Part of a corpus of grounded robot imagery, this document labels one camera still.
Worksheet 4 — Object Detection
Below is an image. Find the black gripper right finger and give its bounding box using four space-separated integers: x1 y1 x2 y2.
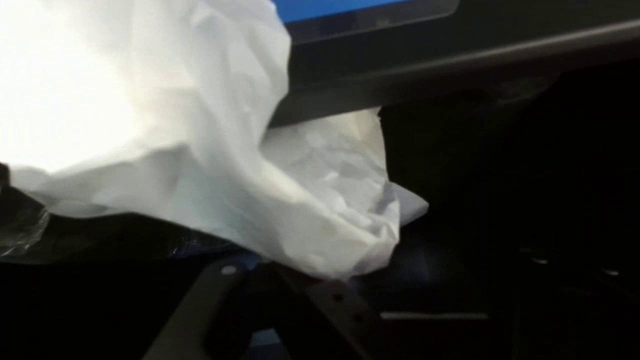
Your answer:
277 267 381 360

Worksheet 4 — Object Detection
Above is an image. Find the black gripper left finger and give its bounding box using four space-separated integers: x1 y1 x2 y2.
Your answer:
143 258 261 360

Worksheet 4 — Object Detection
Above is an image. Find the wide white tissue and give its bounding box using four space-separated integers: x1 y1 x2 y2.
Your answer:
0 0 431 283

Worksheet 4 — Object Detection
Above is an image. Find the dark cabinet with stone counter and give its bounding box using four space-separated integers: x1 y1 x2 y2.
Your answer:
278 0 640 129

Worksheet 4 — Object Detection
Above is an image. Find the blue sign with up arrow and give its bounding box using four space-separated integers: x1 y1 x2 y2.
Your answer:
273 0 462 42

